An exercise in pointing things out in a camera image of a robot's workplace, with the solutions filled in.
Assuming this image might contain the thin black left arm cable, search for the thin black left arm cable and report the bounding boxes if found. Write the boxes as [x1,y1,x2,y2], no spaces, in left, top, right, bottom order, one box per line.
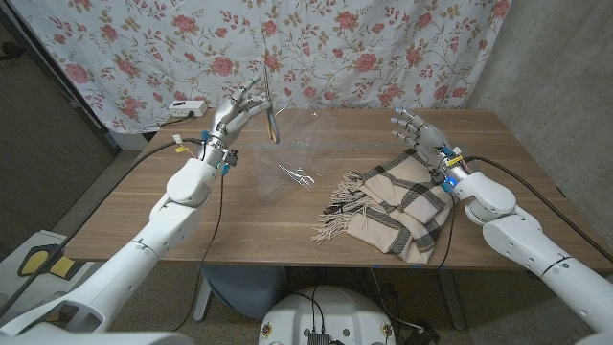
[170,172,226,333]

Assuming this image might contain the black power adapter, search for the black power adapter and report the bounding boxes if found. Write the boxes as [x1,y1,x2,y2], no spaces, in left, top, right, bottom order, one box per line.
[405,321,441,345]

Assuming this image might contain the yellow grey handled scissors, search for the yellow grey handled scissors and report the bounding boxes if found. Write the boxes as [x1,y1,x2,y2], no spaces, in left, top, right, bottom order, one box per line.
[261,66,282,145]

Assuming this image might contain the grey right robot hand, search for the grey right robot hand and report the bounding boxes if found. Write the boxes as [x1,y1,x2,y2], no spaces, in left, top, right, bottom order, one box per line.
[390,108,465,182]

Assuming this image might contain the black backdrop frame pole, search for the black backdrop frame pole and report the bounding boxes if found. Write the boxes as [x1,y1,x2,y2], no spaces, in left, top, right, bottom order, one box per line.
[0,0,121,155]

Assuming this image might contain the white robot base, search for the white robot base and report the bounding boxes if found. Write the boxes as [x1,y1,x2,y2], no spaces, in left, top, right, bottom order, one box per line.
[257,285,397,345]

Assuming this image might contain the white floor panel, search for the white floor panel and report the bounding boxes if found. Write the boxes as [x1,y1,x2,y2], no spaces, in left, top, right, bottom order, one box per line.
[0,229,140,332]

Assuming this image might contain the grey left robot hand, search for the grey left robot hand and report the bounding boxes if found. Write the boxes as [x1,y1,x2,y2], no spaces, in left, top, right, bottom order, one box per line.
[200,75,274,167]

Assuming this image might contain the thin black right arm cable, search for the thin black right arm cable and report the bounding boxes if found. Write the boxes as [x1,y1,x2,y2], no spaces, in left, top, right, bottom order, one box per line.
[438,189,457,270]

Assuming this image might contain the floral print backdrop curtain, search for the floral print backdrop curtain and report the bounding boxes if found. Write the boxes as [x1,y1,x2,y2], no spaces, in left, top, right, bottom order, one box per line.
[9,0,513,135]

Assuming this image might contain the grey metal table leg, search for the grey metal table leg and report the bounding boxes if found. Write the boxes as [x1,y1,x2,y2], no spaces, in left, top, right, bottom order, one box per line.
[435,267,468,331]

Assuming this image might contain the black power strip cord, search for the black power strip cord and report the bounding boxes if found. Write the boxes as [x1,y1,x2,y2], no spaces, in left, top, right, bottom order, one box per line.
[160,112,195,128]

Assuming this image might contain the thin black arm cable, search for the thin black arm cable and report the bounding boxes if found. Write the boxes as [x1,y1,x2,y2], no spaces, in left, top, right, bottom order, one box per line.
[170,172,226,333]
[438,189,457,270]

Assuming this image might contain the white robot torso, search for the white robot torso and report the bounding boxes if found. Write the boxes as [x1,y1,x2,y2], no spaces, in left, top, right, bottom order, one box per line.
[0,331,195,345]

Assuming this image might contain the yellow black floor object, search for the yellow black floor object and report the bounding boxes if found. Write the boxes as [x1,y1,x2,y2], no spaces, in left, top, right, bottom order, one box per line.
[17,242,87,282]

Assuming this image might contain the clear plastic bag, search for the clear plastic bag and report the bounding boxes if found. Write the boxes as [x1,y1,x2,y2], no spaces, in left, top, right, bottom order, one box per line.
[246,103,346,200]

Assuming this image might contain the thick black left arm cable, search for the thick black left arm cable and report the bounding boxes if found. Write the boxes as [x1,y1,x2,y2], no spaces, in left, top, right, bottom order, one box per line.
[0,137,206,318]

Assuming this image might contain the white power strip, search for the white power strip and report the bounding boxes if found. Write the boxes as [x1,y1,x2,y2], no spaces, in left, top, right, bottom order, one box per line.
[167,99,210,119]

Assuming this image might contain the beige plaid fringed scarf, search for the beige plaid fringed scarf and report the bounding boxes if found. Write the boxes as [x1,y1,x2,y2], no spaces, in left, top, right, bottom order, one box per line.
[310,147,464,265]

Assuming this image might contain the grey chair under table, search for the grey chair under table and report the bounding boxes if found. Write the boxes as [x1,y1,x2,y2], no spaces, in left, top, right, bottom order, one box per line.
[193,264,288,321]

